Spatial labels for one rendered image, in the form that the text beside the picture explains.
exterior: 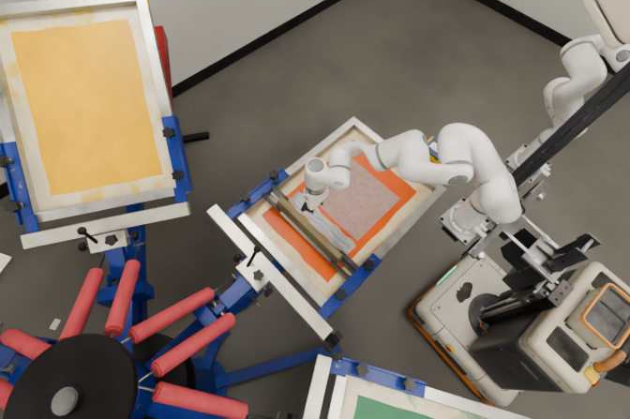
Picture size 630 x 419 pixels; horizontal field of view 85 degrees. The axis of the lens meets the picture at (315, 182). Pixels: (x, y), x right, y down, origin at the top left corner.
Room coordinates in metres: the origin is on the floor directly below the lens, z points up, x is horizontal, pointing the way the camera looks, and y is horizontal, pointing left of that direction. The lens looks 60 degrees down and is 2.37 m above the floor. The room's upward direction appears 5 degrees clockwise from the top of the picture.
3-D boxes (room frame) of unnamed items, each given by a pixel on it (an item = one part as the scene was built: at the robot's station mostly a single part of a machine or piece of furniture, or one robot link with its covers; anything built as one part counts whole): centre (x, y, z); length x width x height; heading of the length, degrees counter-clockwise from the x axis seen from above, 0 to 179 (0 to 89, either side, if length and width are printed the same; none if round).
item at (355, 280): (0.34, -0.18, 0.98); 0.30 x 0.05 x 0.07; 139
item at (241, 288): (0.28, 0.24, 1.02); 0.17 x 0.06 x 0.05; 139
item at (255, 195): (0.71, 0.24, 0.98); 0.30 x 0.05 x 0.07; 139
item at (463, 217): (0.58, -0.61, 1.21); 0.16 x 0.13 x 0.15; 44
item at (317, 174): (0.58, -0.04, 1.39); 0.15 x 0.10 x 0.11; 90
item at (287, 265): (0.70, -0.13, 0.97); 0.79 x 0.58 x 0.04; 139
